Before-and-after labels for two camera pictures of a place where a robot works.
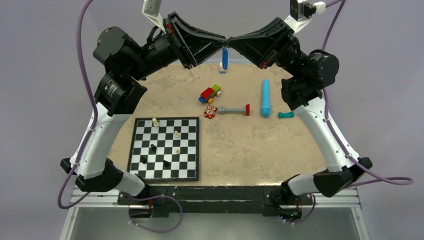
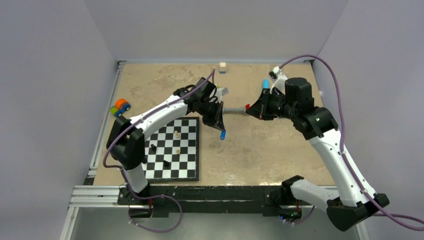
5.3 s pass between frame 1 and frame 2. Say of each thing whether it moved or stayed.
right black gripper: moved
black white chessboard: stayed
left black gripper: moved
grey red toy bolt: stayed
